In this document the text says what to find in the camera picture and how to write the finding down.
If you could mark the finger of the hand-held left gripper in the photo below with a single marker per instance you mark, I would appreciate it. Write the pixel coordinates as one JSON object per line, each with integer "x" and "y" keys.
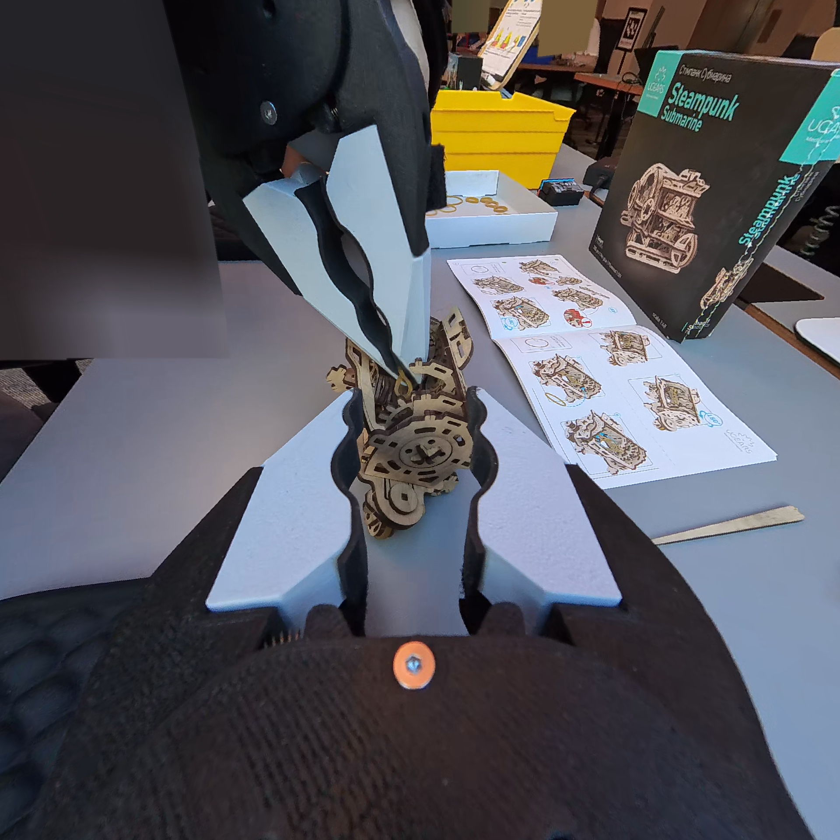
{"x": 292, "y": 236}
{"x": 387, "y": 223}

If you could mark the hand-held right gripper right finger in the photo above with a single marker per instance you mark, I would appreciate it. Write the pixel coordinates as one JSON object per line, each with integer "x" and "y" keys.
{"x": 544, "y": 525}

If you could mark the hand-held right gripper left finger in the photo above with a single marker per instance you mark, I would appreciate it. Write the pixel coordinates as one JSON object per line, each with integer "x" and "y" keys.
{"x": 282, "y": 525}

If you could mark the wooden mechanical model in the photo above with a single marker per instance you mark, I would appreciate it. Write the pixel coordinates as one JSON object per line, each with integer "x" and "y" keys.
{"x": 413, "y": 453}

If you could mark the black teal model kit box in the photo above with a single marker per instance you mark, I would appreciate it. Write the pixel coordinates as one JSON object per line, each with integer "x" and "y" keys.
{"x": 709, "y": 197}

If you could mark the person's left hand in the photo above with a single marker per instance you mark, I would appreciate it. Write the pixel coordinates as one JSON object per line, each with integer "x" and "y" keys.
{"x": 292, "y": 161}

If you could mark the heap of rubber bands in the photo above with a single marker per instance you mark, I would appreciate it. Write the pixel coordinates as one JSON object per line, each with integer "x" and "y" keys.
{"x": 489, "y": 205}

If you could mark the white cardboard tray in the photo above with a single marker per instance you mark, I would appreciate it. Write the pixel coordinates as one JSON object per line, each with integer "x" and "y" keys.
{"x": 499, "y": 226}

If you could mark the white instruction booklet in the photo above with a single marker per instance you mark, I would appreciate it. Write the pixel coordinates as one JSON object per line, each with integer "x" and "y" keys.
{"x": 590, "y": 394}

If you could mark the yellow plastic bin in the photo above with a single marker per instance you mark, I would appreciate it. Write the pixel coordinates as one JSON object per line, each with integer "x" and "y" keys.
{"x": 499, "y": 131}

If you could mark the black blue electronic device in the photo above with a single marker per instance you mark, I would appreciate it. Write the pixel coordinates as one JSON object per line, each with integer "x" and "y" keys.
{"x": 561, "y": 193}

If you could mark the thin wooden stick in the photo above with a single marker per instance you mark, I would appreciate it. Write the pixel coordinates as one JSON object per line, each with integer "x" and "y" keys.
{"x": 735, "y": 525}

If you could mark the black power adapter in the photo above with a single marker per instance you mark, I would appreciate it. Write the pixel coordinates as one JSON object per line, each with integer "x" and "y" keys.
{"x": 598, "y": 174}

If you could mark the printed sheet on wooden board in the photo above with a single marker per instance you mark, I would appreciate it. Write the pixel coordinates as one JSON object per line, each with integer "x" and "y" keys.
{"x": 512, "y": 39}

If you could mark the square marker sign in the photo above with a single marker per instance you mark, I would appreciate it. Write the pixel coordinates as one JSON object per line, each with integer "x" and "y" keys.
{"x": 631, "y": 27}

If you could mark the white rounded board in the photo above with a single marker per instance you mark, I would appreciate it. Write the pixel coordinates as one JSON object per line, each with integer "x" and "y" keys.
{"x": 823, "y": 338}

